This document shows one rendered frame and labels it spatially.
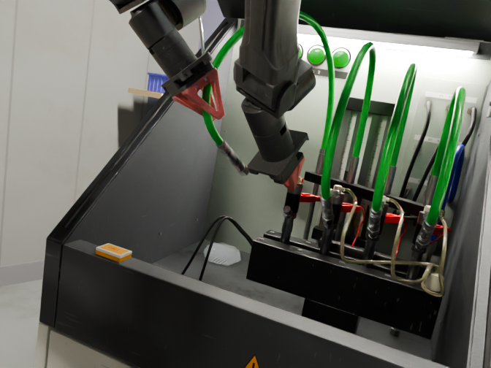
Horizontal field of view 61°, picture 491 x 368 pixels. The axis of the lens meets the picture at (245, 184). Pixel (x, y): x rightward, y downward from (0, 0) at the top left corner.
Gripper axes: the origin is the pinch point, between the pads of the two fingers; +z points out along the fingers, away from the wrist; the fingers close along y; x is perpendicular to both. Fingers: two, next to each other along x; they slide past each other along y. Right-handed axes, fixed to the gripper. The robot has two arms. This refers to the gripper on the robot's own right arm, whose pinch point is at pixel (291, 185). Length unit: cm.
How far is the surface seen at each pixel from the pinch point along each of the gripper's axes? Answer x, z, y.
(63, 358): 23, 5, -45
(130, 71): 189, 56, 90
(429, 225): -24.4, 0.1, -0.1
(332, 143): -10.6, -12.6, 0.6
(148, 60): 188, 58, 105
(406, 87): -16.7, -13.7, 13.6
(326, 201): -9.3, -2.5, -2.9
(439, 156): -19.5, 6.1, 19.4
